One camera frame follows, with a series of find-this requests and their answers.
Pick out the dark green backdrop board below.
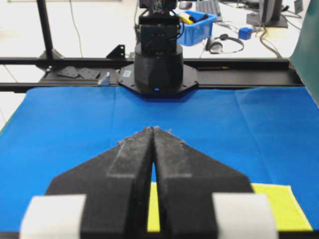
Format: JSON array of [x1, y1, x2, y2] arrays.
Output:
[[290, 0, 319, 105]]

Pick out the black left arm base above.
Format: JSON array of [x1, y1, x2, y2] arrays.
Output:
[[118, 64, 199, 99]]

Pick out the black headphones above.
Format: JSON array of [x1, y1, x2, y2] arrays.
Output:
[[204, 34, 245, 55]]

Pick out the blue plastic bin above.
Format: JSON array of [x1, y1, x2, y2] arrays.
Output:
[[177, 10, 217, 46]]

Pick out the small silver bracket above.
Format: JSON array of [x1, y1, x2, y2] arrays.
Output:
[[98, 72, 110, 86]]

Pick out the black vertical frame post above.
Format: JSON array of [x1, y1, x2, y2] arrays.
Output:
[[36, 0, 53, 60]]

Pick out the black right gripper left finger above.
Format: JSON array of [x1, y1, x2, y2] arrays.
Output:
[[19, 128, 153, 239]]

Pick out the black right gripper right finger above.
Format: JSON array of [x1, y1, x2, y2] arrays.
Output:
[[154, 127, 279, 239]]

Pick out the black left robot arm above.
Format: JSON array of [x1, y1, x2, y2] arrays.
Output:
[[134, 0, 183, 92]]

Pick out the black keyboard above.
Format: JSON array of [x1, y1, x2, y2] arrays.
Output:
[[195, 0, 221, 17]]

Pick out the blue table cloth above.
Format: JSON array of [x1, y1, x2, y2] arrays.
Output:
[[0, 87, 319, 232]]

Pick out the yellow-green towel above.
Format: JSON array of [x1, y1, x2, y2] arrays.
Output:
[[147, 182, 313, 233]]

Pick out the black metal frame rail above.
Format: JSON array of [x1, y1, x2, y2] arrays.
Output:
[[0, 57, 303, 93]]

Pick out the black monitor stand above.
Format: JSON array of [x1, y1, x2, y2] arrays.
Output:
[[246, 0, 288, 28]]

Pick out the small blue box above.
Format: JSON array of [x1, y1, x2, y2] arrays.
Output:
[[238, 27, 253, 40]]

